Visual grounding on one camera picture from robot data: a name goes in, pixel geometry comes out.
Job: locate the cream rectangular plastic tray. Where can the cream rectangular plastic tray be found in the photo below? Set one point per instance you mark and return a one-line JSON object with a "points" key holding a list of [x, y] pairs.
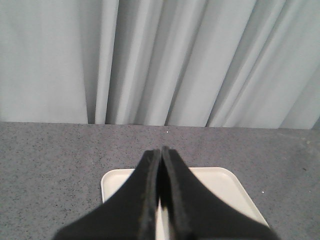
{"points": [[220, 181]]}

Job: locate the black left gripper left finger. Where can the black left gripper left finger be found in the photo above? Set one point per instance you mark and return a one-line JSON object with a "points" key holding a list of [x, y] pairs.
{"points": [[129, 214]]}

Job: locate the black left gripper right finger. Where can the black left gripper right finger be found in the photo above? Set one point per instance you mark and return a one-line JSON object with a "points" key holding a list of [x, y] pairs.
{"points": [[195, 213]]}

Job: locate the pale grey pleated curtain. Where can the pale grey pleated curtain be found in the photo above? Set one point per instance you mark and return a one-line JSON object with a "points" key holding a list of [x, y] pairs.
{"points": [[199, 63]]}

